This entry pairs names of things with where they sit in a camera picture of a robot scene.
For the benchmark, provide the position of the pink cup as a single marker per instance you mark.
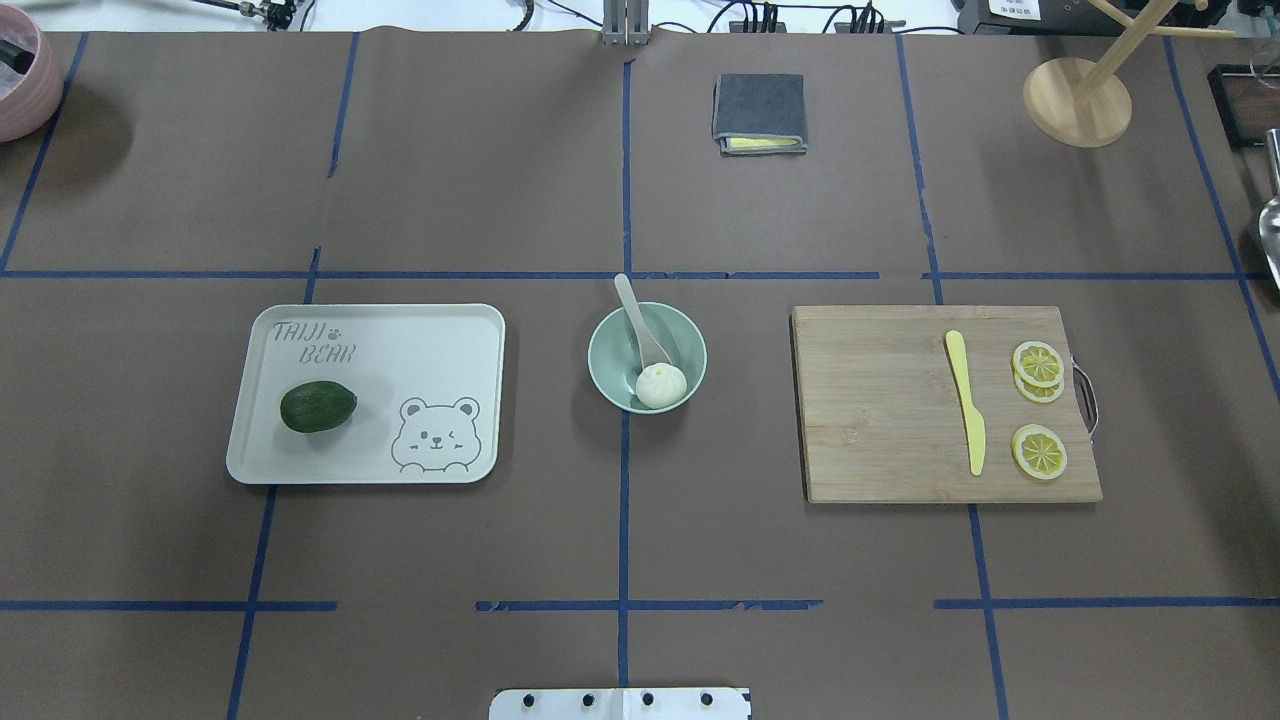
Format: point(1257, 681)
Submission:
point(31, 73)

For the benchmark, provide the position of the grey folded cloth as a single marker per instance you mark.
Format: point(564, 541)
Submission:
point(760, 114)

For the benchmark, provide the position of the bamboo cutting board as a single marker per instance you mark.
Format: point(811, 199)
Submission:
point(881, 420)

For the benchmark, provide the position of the lower top lemon slice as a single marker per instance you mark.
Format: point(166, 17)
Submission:
point(1038, 452)

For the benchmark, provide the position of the white bear tray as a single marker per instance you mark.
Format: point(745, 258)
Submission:
point(427, 379)

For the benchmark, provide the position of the upper bottom lemon slice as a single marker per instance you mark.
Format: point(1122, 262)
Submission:
point(1039, 394)

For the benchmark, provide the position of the white steamed bun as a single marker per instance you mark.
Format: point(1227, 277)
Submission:
point(660, 385)

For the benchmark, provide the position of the white ceramic spoon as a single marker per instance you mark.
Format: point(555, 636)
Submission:
point(648, 348)

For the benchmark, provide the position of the wooden stand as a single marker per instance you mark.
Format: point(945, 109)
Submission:
point(1082, 103)

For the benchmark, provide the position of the metal bracket post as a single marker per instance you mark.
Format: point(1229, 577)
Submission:
point(626, 23)

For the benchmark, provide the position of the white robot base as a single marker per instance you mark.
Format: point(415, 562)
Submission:
point(623, 703)

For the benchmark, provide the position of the steel scoop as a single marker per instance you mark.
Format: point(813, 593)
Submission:
point(1268, 222)

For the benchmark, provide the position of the light green bowl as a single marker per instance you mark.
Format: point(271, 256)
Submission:
point(614, 361)

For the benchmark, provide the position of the green avocado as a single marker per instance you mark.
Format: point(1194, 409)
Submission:
point(316, 406)

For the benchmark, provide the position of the yellow plastic knife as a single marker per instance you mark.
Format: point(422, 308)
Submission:
point(974, 422)

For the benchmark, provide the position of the lemon slice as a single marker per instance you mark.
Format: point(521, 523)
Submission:
point(1037, 364)
point(1039, 394)
point(1038, 452)

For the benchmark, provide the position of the upper top lemon slice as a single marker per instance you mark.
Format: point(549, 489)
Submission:
point(1037, 364)

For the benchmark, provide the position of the dark tray edge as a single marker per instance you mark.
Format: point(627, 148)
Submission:
point(1247, 99)

